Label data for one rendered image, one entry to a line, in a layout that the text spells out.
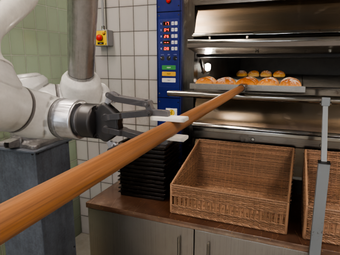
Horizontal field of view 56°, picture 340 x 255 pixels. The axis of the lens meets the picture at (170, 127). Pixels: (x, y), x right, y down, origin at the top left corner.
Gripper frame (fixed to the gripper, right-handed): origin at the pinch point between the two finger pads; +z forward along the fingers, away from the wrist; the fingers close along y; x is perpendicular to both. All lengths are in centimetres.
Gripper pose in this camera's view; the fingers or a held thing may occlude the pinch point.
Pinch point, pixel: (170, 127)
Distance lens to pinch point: 63.1
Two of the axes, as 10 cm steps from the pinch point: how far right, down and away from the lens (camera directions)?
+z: 9.4, 0.8, -3.4
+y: -0.1, 9.8, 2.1
